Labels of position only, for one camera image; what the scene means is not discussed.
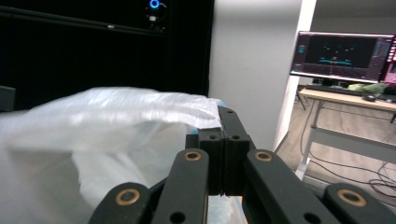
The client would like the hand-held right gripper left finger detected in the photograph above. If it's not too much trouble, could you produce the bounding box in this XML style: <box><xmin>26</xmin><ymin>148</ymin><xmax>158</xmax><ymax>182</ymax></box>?
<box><xmin>185</xmin><ymin>127</ymin><xmax>225</xmax><ymax>197</ymax></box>

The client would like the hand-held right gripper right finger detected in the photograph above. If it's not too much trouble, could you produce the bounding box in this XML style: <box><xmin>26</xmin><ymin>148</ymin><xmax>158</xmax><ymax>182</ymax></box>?
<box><xmin>217</xmin><ymin>105</ymin><xmax>252</xmax><ymax>197</ymax></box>

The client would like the white blue-edged plastic bag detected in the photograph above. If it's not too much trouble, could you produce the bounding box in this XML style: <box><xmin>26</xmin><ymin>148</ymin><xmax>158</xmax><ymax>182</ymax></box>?
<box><xmin>0</xmin><ymin>86</ymin><xmax>245</xmax><ymax>224</ymax></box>

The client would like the white partition panel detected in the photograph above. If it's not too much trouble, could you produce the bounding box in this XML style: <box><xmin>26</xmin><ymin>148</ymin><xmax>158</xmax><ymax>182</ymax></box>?
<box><xmin>207</xmin><ymin>0</ymin><xmax>318</xmax><ymax>152</ymax></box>

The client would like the black keyboard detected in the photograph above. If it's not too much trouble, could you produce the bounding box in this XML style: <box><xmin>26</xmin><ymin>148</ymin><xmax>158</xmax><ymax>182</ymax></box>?
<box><xmin>305</xmin><ymin>83</ymin><xmax>364</xmax><ymax>97</ymax></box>

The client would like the white-framed desk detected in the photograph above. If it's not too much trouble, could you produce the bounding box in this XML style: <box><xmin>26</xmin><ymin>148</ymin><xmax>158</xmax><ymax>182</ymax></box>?
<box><xmin>294</xmin><ymin>86</ymin><xmax>396</xmax><ymax>181</ymax></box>

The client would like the green soft object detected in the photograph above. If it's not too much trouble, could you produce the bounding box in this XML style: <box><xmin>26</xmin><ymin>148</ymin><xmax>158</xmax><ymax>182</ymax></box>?
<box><xmin>347</xmin><ymin>81</ymin><xmax>388</xmax><ymax>96</ymax></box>

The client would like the black curtain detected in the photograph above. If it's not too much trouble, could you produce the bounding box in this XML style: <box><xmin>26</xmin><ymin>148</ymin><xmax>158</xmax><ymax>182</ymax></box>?
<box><xmin>0</xmin><ymin>0</ymin><xmax>216</xmax><ymax>114</ymax></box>

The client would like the pink-screen computer monitor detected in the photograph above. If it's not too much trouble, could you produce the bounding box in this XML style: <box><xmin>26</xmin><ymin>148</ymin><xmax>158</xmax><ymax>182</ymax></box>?
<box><xmin>380</xmin><ymin>39</ymin><xmax>396</xmax><ymax>86</ymax></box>

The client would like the dark grey box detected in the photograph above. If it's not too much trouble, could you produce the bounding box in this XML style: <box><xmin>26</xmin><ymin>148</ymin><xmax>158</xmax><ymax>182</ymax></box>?
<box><xmin>0</xmin><ymin>85</ymin><xmax>17</xmax><ymax>113</ymax></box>

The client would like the camera with blue ring light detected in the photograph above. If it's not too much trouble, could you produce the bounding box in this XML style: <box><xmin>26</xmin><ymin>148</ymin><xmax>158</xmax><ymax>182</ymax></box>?
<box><xmin>145</xmin><ymin>0</ymin><xmax>168</xmax><ymax>34</ymax></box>

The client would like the black horizontal rail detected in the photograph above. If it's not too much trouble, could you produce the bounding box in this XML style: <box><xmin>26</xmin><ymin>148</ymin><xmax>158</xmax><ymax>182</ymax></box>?
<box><xmin>0</xmin><ymin>5</ymin><xmax>165</xmax><ymax>38</ymax></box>

